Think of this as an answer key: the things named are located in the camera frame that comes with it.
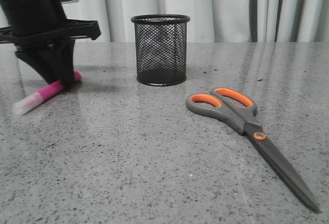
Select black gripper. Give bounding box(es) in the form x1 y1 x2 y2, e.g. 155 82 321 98
1 19 101 89

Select pink highlighter pen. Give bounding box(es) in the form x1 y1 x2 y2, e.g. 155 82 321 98
12 70 83 117

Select grey orange scissors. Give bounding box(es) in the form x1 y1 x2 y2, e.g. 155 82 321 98
186 87 320 213

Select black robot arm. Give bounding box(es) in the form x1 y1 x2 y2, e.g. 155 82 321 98
1 0 101 88

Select black mesh pen holder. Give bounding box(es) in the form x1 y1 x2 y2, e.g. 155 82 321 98
131 14 190 86

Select grey curtain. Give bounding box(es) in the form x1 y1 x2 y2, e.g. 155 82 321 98
63 0 328 43

